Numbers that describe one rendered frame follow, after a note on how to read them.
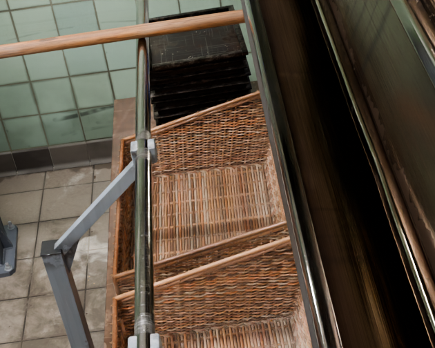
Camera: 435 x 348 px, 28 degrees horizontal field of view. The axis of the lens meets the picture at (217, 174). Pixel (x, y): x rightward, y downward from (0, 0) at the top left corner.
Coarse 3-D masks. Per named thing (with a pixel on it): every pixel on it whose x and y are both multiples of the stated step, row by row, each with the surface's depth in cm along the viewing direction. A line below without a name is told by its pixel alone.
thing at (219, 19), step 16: (208, 16) 189; (224, 16) 188; (240, 16) 188; (96, 32) 190; (112, 32) 189; (128, 32) 189; (144, 32) 189; (160, 32) 189; (176, 32) 190; (0, 48) 190; (16, 48) 190; (32, 48) 190; (48, 48) 190; (64, 48) 191
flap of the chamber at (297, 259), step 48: (240, 0) 152; (288, 0) 148; (288, 48) 135; (288, 96) 123; (336, 96) 124; (336, 144) 114; (336, 192) 106; (336, 240) 99; (384, 240) 100; (336, 288) 93; (384, 288) 93; (384, 336) 88
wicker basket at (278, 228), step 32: (256, 96) 232; (160, 128) 237; (192, 128) 238; (224, 128) 238; (128, 160) 243; (160, 160) 244; (192, 160) 245; (224, 160) 245; (256, 160) 246; (128, 192) 237; (160, 192) 241; (192, 192) 240; (224, 192) 239; (256, 192) 237; (128, 224) 228; (160, 224) 231; (192, 224) 229; (224, 224) 228; (256, 224) 226; (128, 256) 220; (160, 256) 221; (192, 256) 193; (224, 256) 194; (128, 288) 198; (192, 288) 200
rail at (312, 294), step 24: (264, 48) 130; (264, 72) 124; (288, 144) 110; (288, 168) 106; (288, 192) 103; (312, 240) 96; (312, 264) 93; (312, 288) 90; (312, 312) 89; (336, 336) 85
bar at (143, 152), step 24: (144, 0) 206; (144, 48) 187; (144, 72) 179; (144, 96) 172; (144, 120) 165; (144, 144) 159; (144, 168) 153; (120, 192) 165; (144, 192) 148; (96, 216) 168; (144, 216) 143; (48, 240) 175; (72, 240) 171; (144, 240) 138; (48, 264) 173; (144, 264) 134; (72, 288) 179; (144, 288) 130; (72, 312) 182; (144, 312) 126; (72, 336) 187; (144, 336) 122
